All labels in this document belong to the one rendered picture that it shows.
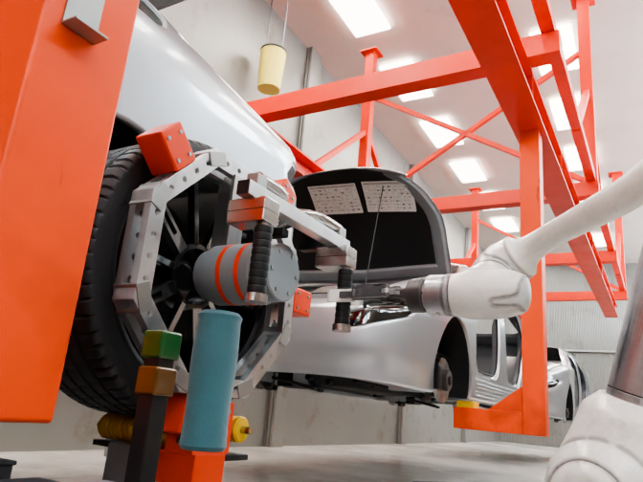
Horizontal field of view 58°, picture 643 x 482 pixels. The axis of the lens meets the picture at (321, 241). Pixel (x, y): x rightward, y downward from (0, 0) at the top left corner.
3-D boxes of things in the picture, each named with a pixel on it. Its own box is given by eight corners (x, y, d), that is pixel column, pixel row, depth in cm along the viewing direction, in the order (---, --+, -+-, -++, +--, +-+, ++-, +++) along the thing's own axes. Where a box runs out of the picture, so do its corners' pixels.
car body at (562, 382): (509, 420, 1339) (509, 360, 1378) (597, 427, 1247) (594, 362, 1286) (441, 412, 932) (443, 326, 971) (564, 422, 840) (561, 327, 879)
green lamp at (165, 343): (159, 360, 84) (164, 333, 85) (180, 361, 82) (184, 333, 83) (139, 357, 81) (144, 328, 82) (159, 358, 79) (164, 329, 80)
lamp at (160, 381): (153, 395, 82) (158, 367, 84) (174, 397, 80) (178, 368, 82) (132, 394, 79) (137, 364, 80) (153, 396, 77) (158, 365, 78)
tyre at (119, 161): (112, 98, 146) (-58, 317, 107) (181, 77, 134) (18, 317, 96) (244, 257, 188) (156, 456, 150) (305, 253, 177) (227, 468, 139)
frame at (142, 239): (263, 402, 150) (285, 206, 165) (284, 403, 147) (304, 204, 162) (93, 385, 105) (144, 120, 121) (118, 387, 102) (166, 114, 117)
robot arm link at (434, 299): (458, 319, 125) (432, 319, 128) (459, 278, 127) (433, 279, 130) (446, 312, 117) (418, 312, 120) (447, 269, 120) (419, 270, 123)
